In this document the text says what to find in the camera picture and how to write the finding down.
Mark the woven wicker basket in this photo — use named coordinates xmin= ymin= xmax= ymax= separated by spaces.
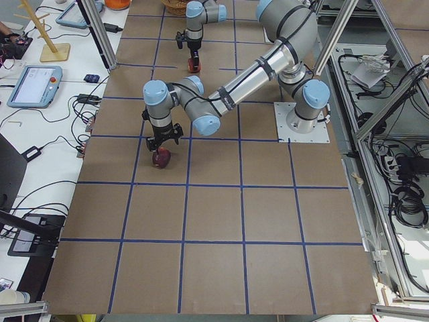
xmin=161 ymin=0 xmax=188 ymax=16

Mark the wooden stand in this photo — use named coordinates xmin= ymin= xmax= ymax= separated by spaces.
xmin=18 ymin=0 xmax=70 ymax=63

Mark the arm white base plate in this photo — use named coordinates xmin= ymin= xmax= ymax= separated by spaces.
xmin=274 ymin=102 xmax=330 ymax=144

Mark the red yellow apple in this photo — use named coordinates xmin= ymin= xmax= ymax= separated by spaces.
xmin=188 ymin=58 xmax=201 ymax=73

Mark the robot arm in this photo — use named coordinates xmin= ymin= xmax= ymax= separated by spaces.
xmin=142 ymin=1 xmax=330 ymax=152
xmin=184 ymin=1 xmax=227 ymax=65

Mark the blue teach pendant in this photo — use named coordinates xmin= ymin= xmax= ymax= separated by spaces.
xmin=56 ymin=1 xmax=87 ymax=29
xmin=7 ymin=65 xmax=63 ymax=109

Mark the black power brick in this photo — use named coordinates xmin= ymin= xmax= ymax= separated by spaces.
xmin=103 ymin=23 xmax=123 ymax=34

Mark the black laptop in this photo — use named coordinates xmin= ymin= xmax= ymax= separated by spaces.
xmin=0 ymin=133 xmax=66 ymax=258

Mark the dark red apple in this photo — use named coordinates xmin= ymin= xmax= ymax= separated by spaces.
xmin=152 ymin=147 xmax=171 ymax=168

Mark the small blue black device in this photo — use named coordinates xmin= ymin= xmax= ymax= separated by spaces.
xmin=83 ymin=74 xmax=100 ymax=83

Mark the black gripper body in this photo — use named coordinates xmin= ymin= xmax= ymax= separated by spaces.
xmin=187 ymin=38 xmax=202 ymax=60
xmin=149 ymin=117 xmax=175 ymax=144

